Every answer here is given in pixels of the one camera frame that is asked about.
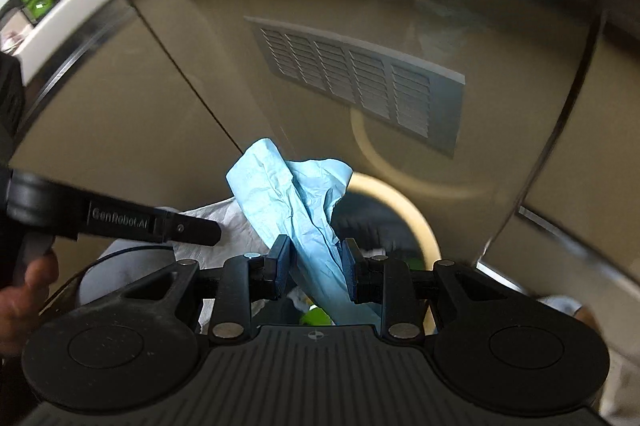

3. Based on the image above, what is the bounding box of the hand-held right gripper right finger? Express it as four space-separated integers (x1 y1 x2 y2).
342 238 528 342

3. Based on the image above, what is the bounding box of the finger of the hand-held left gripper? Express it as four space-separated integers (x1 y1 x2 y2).
154 210 223 248

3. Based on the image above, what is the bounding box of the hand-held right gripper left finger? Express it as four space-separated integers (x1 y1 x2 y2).
120 235 292 342

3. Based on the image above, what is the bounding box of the clear plastic medical packaging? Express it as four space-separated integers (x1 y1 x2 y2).
171 200 253 337

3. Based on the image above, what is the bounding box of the light blue cloth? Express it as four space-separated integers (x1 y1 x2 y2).
225 136 382 328

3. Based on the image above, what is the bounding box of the cream round trash bin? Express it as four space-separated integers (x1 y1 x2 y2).
330 171 442 279

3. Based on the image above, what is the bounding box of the person's left hand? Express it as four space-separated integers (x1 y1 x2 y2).
0 250 60 358

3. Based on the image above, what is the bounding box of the light blue towel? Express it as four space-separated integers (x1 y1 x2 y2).
79 206 177 309

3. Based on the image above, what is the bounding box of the beige base cabinet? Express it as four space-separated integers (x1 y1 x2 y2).
10 0 640 297

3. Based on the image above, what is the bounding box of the grey cabinet vent grille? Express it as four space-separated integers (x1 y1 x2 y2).
244 16 467 158

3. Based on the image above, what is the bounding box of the person's right leg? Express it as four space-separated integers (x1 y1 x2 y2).
539 295 587 324

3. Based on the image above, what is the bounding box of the black cable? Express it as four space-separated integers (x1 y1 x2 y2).
47 245 177 309

